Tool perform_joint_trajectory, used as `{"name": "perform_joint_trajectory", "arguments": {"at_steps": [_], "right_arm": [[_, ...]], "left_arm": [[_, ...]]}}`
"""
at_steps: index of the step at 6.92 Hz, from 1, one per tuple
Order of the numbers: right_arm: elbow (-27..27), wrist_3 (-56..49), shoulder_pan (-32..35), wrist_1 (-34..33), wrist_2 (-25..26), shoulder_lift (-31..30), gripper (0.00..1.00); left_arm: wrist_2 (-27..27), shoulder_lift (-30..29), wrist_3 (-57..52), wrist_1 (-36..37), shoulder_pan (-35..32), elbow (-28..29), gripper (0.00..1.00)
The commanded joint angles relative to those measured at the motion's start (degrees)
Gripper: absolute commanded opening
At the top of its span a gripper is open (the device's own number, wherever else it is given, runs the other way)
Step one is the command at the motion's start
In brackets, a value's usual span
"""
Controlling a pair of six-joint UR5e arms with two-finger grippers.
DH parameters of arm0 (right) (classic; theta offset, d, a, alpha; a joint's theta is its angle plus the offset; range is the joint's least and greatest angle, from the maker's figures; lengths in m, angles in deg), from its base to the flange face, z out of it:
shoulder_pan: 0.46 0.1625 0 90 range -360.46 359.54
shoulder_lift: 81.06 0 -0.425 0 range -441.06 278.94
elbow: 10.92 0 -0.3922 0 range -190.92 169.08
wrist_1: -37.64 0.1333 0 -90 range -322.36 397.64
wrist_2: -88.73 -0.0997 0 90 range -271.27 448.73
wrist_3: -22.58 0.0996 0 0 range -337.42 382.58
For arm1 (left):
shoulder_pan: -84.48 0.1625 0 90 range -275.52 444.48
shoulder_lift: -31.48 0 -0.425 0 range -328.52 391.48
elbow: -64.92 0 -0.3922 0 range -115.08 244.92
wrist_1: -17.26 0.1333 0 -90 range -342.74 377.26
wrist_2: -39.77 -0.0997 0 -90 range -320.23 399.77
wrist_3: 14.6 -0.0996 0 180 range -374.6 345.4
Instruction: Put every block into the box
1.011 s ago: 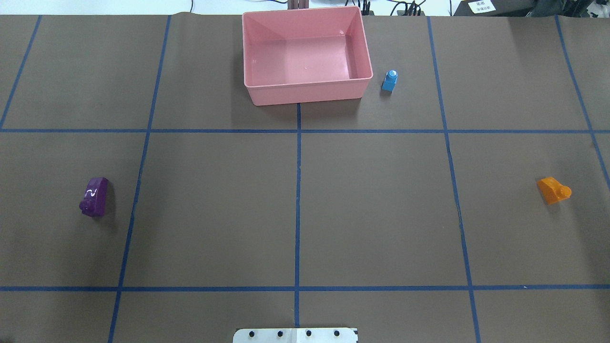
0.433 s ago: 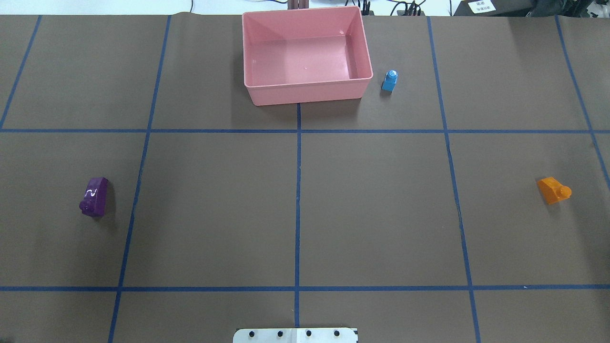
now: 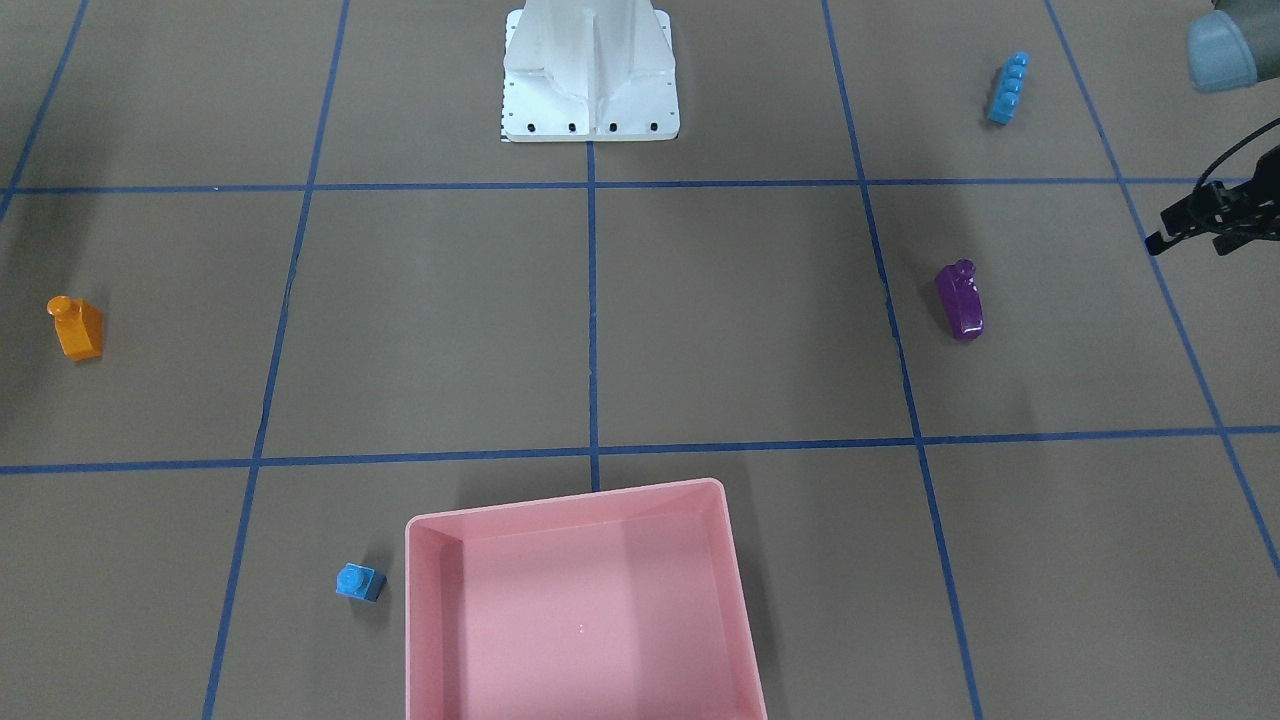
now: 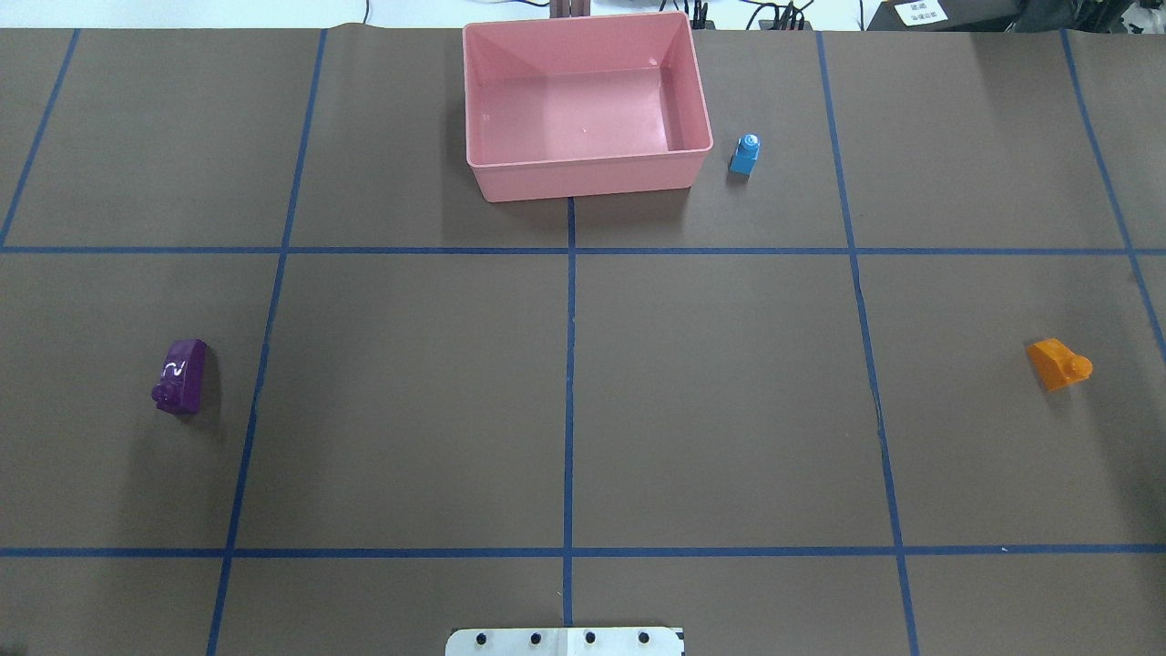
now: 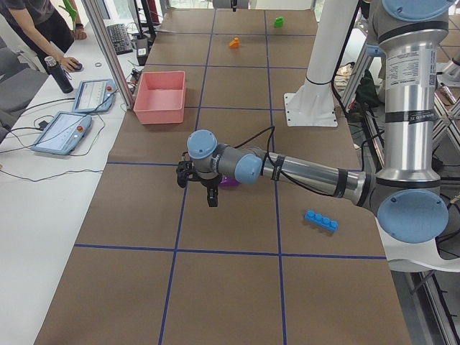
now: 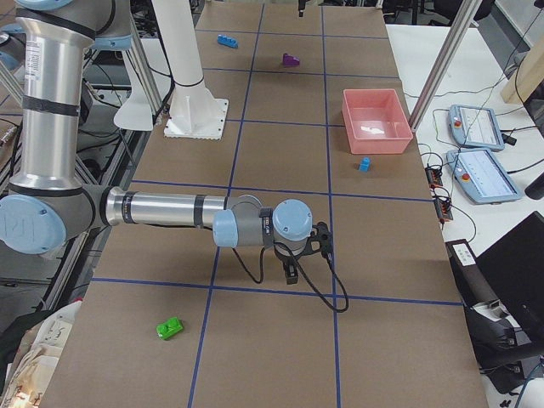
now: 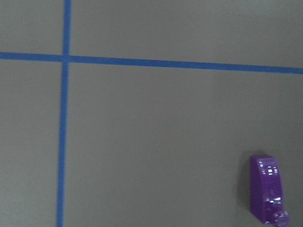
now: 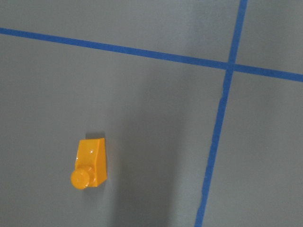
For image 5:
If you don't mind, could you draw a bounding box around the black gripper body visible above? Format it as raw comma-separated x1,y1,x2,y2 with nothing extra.
194,168,221,189

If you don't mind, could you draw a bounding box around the purple block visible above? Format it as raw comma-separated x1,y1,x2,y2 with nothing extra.
219,175,240,188

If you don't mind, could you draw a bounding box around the orange block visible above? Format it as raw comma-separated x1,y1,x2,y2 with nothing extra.
229,37,240,49

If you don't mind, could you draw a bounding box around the pink plastic box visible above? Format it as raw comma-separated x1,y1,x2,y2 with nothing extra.
134,70,186,125

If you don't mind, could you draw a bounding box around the person's hand on mouse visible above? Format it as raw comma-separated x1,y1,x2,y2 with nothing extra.
59,57,83,72

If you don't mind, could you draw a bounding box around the long blue block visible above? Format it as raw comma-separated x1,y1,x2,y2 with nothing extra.
304,210,339,233

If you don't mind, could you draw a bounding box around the far teach pendant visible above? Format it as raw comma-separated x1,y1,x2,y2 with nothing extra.
73,79,117,114

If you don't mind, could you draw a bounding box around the teach pendant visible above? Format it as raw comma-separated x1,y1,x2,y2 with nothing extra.
31,111,93,155
73,79,117,114

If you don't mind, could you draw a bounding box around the near teach pendant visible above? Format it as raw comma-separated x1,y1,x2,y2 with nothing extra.
31,111,93,155

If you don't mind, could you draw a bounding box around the green block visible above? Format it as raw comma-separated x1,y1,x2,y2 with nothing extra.
273,17,285,28

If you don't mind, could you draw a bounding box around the black keyboard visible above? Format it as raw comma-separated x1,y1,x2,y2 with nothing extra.
106,24,133,55

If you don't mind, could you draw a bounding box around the black water bottle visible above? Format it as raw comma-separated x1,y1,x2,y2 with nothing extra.
44,56,73,93

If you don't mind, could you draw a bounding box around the person at desk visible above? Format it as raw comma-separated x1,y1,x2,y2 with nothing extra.
1,1,87,67

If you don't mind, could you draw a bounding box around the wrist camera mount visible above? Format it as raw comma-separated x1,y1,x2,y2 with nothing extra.
176,152,195,188

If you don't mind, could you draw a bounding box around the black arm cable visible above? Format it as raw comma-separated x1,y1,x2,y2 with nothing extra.
233,125,346,197

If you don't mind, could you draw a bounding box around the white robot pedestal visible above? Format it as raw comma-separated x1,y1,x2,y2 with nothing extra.
284,0,359,127

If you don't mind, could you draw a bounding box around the aluminium frame post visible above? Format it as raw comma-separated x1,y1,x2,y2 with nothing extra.
82,0,134,110

